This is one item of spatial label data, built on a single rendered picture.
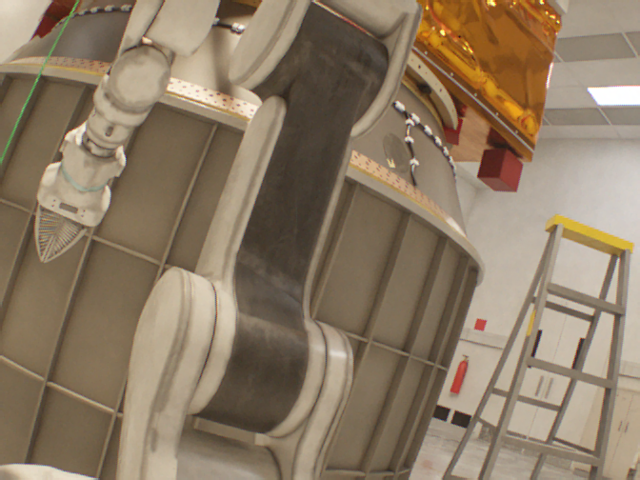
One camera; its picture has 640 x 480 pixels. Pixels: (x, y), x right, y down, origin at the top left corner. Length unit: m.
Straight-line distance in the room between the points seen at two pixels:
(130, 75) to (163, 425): 0.36
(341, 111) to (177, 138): 0.79
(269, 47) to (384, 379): 1.20
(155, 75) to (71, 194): 0.22
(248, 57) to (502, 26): 1.91
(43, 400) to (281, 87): 1.03
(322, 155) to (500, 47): 1.88
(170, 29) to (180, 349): 0.32
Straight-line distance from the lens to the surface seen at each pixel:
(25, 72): 1.81
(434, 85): 2.19
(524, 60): 2.71
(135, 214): 1.50
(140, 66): 0.66
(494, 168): 2.66
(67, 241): 0.90
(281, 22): 0.78
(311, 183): 0.75
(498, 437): 2.24
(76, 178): 0.78
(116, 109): 0.70
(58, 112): 1.69
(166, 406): 0.63
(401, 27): 0.89
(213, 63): 1.68
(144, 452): 0.62
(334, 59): 0.80
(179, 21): 0.65
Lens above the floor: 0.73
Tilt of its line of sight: 9 degrees up
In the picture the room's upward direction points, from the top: 19 degrees clockwise
